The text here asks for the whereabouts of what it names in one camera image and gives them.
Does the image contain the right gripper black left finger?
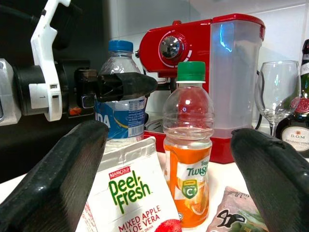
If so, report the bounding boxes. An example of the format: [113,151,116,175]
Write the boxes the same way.
[0,120,109,232]

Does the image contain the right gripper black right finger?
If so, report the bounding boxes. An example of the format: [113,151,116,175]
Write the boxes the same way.
[230,128,309,232]

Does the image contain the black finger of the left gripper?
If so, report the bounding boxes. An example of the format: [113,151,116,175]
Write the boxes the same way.
[96,72,159,102]

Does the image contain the blue capped water bottle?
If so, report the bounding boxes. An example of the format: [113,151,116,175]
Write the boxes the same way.
[94,40,148,147]

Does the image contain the black appliance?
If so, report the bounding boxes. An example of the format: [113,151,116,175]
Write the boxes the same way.
[0,0,112,183]

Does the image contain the dark DOM liqueur bottle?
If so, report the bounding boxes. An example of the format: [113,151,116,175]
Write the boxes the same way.
[275,38,309,158]

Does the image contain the grey printed snack packet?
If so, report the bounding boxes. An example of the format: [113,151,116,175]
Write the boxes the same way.
[206,185,270,232]

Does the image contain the clear wine glass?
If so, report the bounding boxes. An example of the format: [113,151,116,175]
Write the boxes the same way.
[254,60,302,138]

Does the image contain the red coffee machine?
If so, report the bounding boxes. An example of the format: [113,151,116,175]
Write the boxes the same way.
[135,13,266,165]

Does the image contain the Peel Fresh juice carton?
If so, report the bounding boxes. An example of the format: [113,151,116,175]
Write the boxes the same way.
[82,135,183,232]

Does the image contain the green capped orange juice bottle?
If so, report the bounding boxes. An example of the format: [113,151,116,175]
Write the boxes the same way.
[163,61,215,229]

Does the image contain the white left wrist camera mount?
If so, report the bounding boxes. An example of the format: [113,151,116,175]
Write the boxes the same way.
[28,0,83,122]

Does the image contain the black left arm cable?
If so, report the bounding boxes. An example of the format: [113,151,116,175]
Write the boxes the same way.
[0,4,33,24]

